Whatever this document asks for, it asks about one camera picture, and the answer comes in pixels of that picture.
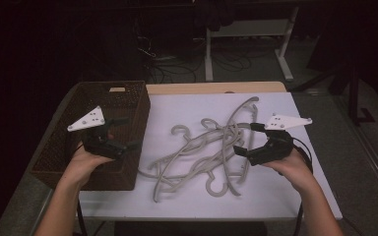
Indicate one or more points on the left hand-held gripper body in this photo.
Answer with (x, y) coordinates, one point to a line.
(93, 119)

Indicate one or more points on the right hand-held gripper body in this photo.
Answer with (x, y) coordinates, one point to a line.
(282, 144)

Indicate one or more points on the brown woven basket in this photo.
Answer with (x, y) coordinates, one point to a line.
(124, 98)

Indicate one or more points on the person's right hand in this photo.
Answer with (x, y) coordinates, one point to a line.
(292, 167)

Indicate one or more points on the person's left hand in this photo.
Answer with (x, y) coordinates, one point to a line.
(82, 167)

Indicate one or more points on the white table mat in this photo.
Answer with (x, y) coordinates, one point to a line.
(183, 108)

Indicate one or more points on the dark metal stand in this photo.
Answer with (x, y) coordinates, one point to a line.
(352, 98)

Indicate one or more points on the dark cloth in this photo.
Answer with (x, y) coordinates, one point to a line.
(215, 14)

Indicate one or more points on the white metal table frame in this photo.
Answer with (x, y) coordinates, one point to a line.
(249, 28)

